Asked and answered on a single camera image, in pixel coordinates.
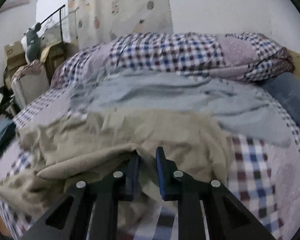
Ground khaki beige garment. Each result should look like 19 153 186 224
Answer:
0 108 234 217

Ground black clothes rack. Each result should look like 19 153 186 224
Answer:
41 5 65 42

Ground plaid checkered bed sheet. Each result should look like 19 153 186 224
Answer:
0 88 300 239

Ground light blue sweatpants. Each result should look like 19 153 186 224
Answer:
70 72 292 147

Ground plaid folded quilt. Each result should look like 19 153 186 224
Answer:
50 33 294 89

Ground cardboard boxes pile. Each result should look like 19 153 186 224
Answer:
3 40 78 89

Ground green white plush toy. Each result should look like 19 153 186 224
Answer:
21 22 42 64

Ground pineapple print curtain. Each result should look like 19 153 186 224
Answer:
68 0 173 49

